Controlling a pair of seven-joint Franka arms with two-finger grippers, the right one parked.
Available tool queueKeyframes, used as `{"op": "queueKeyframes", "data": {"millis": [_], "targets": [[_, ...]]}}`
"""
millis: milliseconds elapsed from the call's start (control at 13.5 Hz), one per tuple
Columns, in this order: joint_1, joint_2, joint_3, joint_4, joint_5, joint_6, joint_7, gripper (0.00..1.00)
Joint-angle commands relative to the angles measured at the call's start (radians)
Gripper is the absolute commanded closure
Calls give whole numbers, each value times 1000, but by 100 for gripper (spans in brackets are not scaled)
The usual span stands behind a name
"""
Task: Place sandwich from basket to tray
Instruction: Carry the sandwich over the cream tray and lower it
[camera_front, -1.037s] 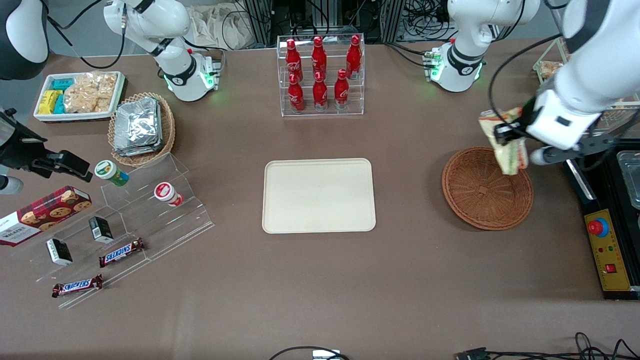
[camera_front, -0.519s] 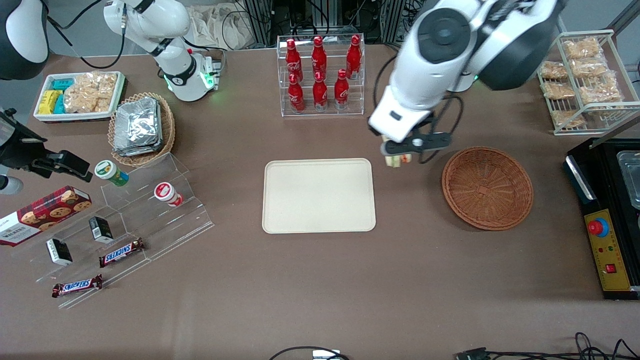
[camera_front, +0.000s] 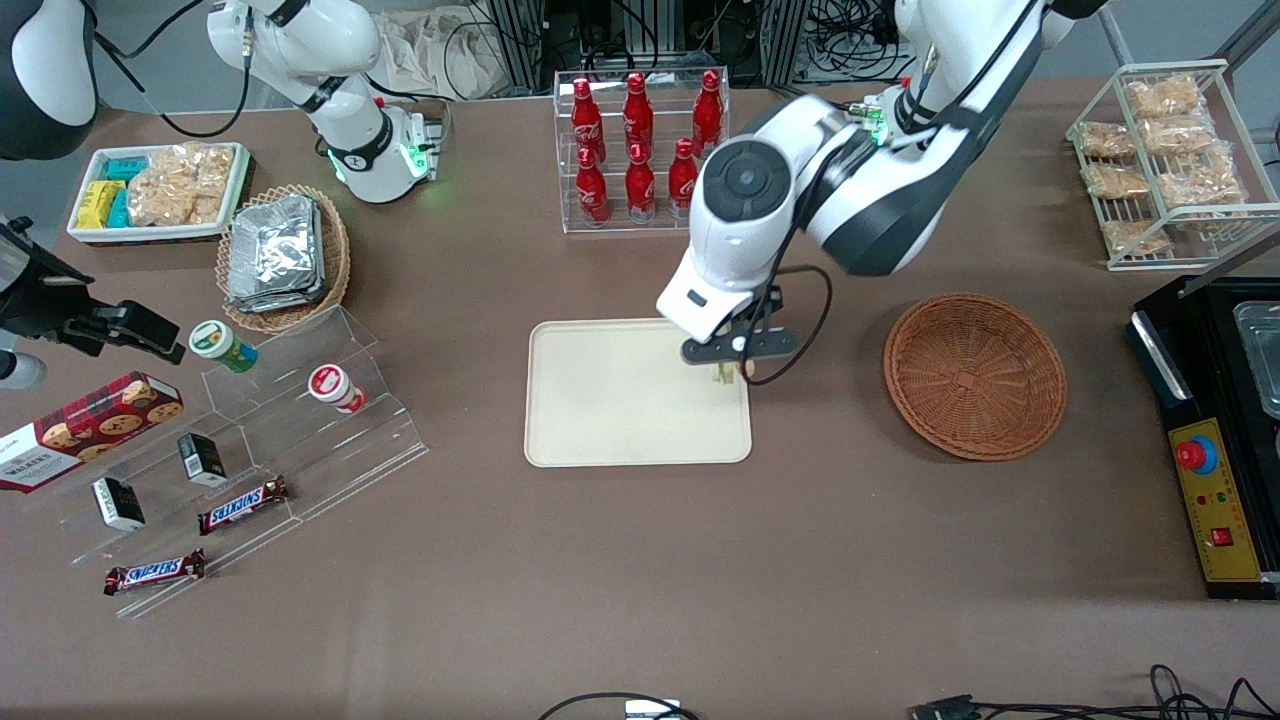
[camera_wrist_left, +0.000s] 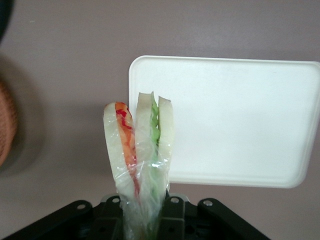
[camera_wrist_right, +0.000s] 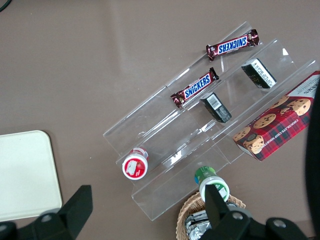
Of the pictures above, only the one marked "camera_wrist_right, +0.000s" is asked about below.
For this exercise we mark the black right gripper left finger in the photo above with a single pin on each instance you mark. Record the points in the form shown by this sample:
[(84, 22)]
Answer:
[(75, 210)]

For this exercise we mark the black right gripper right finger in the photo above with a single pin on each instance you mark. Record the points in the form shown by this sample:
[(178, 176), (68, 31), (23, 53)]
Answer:
[(217, 210)]

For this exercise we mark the small tan wicker basket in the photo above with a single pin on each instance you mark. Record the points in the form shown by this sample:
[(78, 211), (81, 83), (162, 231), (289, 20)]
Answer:
[(186, 212)]

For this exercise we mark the white rectangular plastic tray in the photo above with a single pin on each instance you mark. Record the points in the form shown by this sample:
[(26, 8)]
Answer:
[(25, 175)]

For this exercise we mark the silver foil snack packet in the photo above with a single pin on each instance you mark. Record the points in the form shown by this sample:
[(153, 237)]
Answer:
[(197, 225)]

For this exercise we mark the green yogurt cup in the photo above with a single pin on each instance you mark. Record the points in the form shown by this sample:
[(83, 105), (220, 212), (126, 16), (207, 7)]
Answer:
[(205, 175)]

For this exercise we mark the red strawberry yogurt cup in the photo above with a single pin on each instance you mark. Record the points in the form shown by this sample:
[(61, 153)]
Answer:
[(135, 166)]

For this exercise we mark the clear acrylic stepped display stand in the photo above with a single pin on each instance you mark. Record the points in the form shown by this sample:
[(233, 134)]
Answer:
[(175, 140)]

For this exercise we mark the red tartan cookie box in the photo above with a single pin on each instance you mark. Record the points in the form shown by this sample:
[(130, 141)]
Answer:
[(275, 127)]

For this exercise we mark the small black box barcode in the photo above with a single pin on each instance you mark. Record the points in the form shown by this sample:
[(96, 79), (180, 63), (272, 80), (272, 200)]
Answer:
[(216, 107)]

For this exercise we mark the Snickers chocolate bar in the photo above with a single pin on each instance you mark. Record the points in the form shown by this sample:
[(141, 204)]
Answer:
[(232, 45), (197, 87)]

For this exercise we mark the small black box white label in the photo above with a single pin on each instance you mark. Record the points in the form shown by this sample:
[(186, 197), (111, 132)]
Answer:
[(260, 73)]

